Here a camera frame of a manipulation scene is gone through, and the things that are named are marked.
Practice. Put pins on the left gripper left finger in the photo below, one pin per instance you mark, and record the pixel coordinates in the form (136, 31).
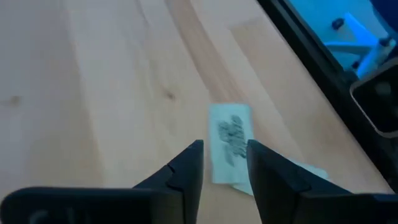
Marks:
(180, 186)

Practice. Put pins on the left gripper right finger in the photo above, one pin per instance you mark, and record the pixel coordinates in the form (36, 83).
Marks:
(280, 193)

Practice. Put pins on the grey laptop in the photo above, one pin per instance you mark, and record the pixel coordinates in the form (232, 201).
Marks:
(379, 99)

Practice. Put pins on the blue-lit metal stand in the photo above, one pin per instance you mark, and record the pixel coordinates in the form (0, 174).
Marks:
(374, 57)

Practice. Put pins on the black aluminium table frame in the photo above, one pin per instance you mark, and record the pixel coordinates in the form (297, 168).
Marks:
(311, 53)

